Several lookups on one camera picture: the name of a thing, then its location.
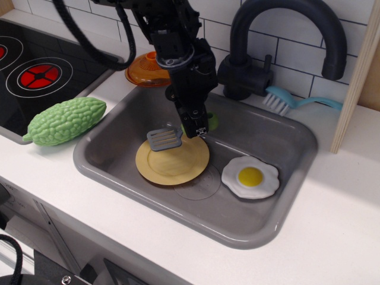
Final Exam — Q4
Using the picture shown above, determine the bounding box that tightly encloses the black cable lower left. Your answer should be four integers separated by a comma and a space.
0, 233, 24, 285

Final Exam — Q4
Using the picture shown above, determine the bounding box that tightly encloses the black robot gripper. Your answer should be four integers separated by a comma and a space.
154, 31, 217, 138

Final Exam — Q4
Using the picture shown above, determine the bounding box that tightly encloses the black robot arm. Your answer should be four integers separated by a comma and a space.
98, 1, 218, 138

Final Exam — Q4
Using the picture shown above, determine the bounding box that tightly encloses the blue dish brush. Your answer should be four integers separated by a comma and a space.
262, 85, 343, 116

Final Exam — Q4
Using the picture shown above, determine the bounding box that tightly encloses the black toy stove top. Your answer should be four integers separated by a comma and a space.
1, 20, 112, 144

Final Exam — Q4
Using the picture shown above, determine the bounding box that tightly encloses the light wooden side panel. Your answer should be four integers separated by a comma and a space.
330, 0, 379, 154

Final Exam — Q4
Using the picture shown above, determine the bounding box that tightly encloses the black braided cable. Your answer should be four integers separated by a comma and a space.
52, 0, 137, 71

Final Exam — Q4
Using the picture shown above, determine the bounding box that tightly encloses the yellow round plate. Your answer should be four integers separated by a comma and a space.
135, 137, 210, 186

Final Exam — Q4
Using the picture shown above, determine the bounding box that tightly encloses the green toy bitter gourd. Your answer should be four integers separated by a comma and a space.
23, 97, 106, 146

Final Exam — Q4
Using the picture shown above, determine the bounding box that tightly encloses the grey spatula with green handle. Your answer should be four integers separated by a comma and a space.
147, 112, 219, 151

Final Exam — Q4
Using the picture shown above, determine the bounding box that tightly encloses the grey sink basin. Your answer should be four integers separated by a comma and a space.
74, 87, 318, 249

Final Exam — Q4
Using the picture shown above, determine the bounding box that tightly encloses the black curved faucet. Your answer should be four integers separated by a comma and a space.
218, 1, 347, 100

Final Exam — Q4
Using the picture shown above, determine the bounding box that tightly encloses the toy fried egg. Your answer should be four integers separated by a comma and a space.
221, 156, 280, 200

